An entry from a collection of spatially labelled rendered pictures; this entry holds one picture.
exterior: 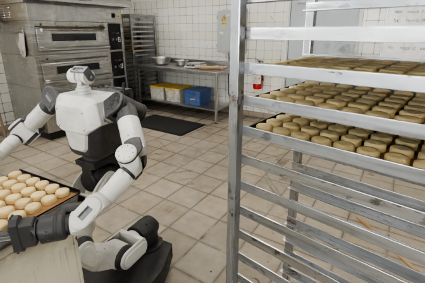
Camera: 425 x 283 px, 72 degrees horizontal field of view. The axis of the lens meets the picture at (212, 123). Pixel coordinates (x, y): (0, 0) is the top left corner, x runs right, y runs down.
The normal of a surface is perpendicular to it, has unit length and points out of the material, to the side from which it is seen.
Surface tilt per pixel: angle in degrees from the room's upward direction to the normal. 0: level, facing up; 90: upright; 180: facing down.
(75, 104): 45
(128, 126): 35
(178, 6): 90
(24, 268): 90
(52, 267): 90
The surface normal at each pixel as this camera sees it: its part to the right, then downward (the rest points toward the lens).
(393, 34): -0.66, 0.23
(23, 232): 0.30, 0.30
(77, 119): -0.47, 0.27
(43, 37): 0.84, 0.17
